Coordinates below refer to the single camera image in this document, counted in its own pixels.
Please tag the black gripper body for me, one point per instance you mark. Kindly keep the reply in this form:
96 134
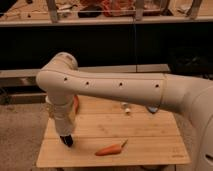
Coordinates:
67 140

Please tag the bamboo cutting board table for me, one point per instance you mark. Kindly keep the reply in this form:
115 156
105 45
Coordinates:
151 139

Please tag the blue ceramic cup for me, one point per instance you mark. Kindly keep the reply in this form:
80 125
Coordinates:
152 110

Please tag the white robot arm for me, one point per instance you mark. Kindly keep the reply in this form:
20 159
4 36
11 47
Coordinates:
189 96

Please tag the orange carrot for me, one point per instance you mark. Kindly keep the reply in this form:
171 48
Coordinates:
111 150

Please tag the wooden shelf with clutter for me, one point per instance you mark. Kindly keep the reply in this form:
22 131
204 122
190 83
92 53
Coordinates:
102 12

